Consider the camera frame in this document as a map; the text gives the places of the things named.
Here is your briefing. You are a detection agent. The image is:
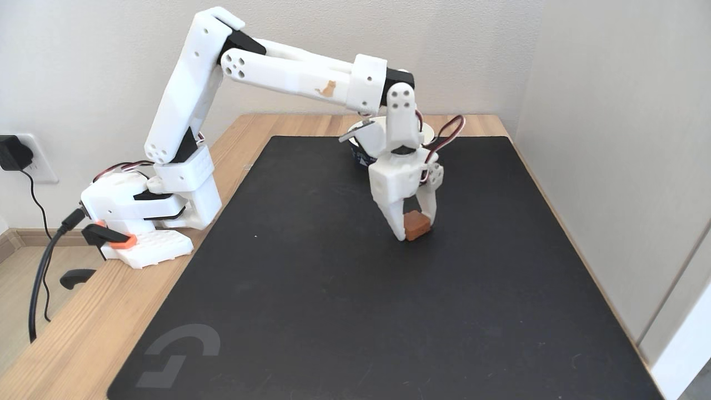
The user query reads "brown block toy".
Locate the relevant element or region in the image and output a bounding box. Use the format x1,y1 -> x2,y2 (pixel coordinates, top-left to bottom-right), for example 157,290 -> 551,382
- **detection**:
404,211 -> 433,242

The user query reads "white and navy paper bowl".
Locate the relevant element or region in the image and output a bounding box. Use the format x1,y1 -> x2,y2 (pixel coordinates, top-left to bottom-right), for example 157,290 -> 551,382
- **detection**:
347,115 -> 435,168

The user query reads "black desk mat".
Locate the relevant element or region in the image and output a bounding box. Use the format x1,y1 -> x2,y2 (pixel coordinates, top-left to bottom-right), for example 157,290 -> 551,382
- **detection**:
107,136 -> 664,400

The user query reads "black and orange clamp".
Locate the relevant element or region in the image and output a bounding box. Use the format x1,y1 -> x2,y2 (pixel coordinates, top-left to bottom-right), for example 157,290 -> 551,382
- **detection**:
60,222 -> 138,290

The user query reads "wooden baseboard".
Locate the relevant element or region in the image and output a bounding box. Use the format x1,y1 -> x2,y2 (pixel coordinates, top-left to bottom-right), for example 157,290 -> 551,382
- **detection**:
0,228 -> 85,265

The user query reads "black power adapter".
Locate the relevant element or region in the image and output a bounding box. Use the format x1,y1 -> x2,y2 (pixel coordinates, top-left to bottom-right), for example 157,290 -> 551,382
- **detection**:
0,135 -> 33,171

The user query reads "red white black servo wire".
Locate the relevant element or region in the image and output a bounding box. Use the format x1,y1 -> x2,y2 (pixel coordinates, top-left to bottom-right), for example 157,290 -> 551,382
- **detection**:
415,110 -> 466,185
92,159 -> 154,184

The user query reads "white wall outlet plate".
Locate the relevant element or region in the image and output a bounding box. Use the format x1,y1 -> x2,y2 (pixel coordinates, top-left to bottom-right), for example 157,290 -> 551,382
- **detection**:
17,133 -> 59,184

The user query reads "thin black adapter cable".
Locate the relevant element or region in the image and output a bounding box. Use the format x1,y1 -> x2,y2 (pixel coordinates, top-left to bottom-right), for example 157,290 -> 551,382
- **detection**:
19,168 -> 53,323

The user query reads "thick black cable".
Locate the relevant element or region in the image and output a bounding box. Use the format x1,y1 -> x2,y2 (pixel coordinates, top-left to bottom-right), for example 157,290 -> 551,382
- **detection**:
28,207 -> 87,343

